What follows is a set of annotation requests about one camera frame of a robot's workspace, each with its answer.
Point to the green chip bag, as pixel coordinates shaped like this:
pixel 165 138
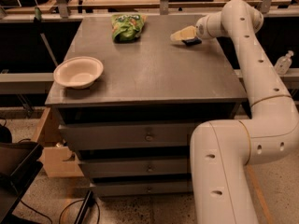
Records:
pixel 127 27

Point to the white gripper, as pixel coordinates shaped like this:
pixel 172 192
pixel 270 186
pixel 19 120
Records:
pixel 201 29

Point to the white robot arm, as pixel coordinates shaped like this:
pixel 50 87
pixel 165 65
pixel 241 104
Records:
pixel 220 149

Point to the grey middle drawer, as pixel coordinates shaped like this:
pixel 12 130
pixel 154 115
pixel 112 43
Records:
pixel 104 168

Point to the dark blue rxbar wrapper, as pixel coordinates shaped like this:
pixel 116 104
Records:
pixel 192 41

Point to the grey drawer cabinet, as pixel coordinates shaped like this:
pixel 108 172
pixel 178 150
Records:
pixel 152 80

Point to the grey top drawer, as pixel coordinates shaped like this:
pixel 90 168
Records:
pixel 107 136

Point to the wooden crate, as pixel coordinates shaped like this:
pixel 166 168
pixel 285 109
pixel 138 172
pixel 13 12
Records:
pixel 58 160

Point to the black tray stand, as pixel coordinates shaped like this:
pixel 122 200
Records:
pixel 19 166

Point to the white paper bowl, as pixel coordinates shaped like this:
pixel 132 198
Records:
pixel 78 72

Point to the grey drawer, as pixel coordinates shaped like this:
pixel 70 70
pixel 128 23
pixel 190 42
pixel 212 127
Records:
pixel 104 168
pixel 166 186
pixel 107 136

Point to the grey bottom drawer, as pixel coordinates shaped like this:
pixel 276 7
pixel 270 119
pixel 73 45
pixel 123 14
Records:
pixel 166 186

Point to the clear sanitizer bottle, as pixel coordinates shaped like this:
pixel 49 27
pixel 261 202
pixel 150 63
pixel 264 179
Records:
pixel 283 63

